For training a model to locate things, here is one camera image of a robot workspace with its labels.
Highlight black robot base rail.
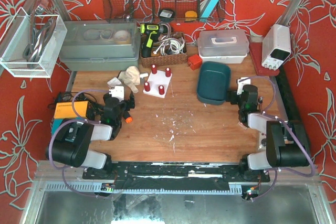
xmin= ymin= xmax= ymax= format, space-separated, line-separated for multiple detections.
xmin=82 ymin=162 xmax=270 ymax=191

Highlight yellow tape measure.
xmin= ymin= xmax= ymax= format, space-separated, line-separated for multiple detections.
xmin=185 ymin=10 xmax=198 ymax=23

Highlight clear acrylic wall bin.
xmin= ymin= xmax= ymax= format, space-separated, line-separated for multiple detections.
xmin=1 ymin=8 xmax=67 ymax=78

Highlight small red box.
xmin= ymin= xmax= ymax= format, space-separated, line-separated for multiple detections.
xmin=187 ymin=54 xmax=203 ymax=70

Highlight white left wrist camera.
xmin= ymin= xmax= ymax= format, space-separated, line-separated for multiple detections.
xmin=109 ymin=85 xmax=124 ymax=102

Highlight black tangled cables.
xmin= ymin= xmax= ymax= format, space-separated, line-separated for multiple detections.
xmin=48 ymin=91 xmax=106 ymax=120

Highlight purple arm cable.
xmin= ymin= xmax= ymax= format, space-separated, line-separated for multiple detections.
xmin=48 ymin=89 xmax=113 ymax=198
xmin=241 ymin=76 xmax=317 ymax=201

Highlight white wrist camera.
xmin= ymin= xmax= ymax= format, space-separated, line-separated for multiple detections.
xmin=237 ymin=77 xmax=251 ymax=95
xmin=109 ymin=85 xmax=124 ymax=102

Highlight woven wicker basket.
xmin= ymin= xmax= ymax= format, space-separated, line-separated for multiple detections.
xmin=139 ymin=45 xmax=188 ymax=67

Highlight red mat under supply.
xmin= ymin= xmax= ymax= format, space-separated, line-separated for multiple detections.
xmin=249 ymin=42 xmax=280 ymax=77

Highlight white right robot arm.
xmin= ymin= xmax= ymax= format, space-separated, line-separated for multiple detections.
xmin=227 ymin=84 xmax=314 ymax=172

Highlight black orange screwdriver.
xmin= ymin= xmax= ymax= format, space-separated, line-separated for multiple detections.
xmin=123 ymin=111 xmax=133 ymax=123

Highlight large red spring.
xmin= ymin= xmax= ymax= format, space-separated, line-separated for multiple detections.
xmin=165 ymin=67 xmax=172 ymax=78
xmin=151 ymin=65 xmax=158 ymax=74
xmin=144 ymin=82 xmax=151 ymax=92

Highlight metal bracket clip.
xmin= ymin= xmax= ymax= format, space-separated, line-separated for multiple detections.
xmin=140 ymin=72 xmax=149 ymax=79

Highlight yellow soldering station box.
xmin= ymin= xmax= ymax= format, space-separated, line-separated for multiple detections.
xmin=54 ymin=101 xmax=89 ymax=119

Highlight yellow-green cordless drill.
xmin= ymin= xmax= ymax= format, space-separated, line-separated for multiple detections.
xmin=140 ymin=23 xmax=171 ymax=58

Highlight beige work glove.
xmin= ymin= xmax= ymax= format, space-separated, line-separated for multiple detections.
xmin=118 ymin=66 xmax=140 ymax=93

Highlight clear white storage case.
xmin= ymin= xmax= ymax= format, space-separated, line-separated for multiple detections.
xmin=197 ymin=29 xmax=249 ymax=64

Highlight white peg fixture board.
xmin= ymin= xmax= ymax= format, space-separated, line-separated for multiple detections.
xmin=143 ymin=70 xmax=173 ymax=98

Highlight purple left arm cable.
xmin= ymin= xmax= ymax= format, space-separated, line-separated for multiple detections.
xmin=48 ymin=89 xmax=113 ymax=198

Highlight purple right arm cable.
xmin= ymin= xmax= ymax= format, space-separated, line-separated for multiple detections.
xmin=241 ymin=76 xmax=317 ymax=201

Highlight teal power supply box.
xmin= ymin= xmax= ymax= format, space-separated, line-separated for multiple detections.
xmin=51 ymin=119 xmax=64 ymax=136

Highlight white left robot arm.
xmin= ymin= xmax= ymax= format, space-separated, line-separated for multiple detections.
xmin=45 ymin=92 xmax=135 ymax=170

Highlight white power adapter cube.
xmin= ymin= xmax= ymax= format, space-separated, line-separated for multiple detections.
xmin=107 ymin=77 xmax=122 ymax=88

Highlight white bench power supply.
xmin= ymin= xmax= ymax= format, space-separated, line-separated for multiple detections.
xmin=261 ymin=24 xmax=291 ymax=71

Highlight small red spring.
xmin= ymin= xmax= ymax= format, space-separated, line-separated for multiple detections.
xmin=158 ymin=85 xmax=165 ymax=95

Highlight black wire wall basket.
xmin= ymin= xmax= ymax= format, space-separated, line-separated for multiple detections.
xmin=102 ymin=0 xmax=227 ymax=24

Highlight white coiled cable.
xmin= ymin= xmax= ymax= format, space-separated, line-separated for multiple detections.
xmin=153 ymin=37 xmax=186 ymax=56

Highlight light blue flat case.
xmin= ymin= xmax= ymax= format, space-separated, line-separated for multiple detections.
xmin=200 ymin=0 xmax=219 ymax=22

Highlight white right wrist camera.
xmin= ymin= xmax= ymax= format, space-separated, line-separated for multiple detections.
xmin=237 ymin=77 xmax=251 ymax=95

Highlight white box with round dial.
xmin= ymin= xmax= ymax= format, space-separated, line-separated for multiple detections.
xmin=257 ymin=133 xmax=267 ymax=152

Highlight grey pliers in bin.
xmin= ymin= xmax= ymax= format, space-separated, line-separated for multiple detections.
xmin=22 ymin=8 xmax=56 ymax=69

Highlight teal plastic tray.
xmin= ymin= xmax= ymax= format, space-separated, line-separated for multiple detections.
xmin=196 ymin=61 xmax=231 ymax=105

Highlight grey-green plastic toolbox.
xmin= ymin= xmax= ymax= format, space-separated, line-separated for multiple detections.
xmin=59 ymin=20 xmax=141 ymax=71

